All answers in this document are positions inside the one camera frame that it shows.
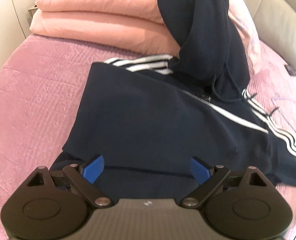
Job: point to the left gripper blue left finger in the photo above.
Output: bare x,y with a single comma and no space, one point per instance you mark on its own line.
93,168

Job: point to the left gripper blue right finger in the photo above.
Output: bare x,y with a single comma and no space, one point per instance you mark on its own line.
200,170

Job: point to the navy hoodie white stripes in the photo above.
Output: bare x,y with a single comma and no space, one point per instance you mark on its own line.
148,117

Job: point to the small black device on bed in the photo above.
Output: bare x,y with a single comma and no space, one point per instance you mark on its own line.
290,70

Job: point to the pink folded duvet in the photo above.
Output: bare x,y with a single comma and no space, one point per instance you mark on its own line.
134,25

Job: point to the pink floral pillow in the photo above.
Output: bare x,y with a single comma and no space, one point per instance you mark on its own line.
239,14

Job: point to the grey bedside table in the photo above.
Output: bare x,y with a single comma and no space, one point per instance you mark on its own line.
31,12

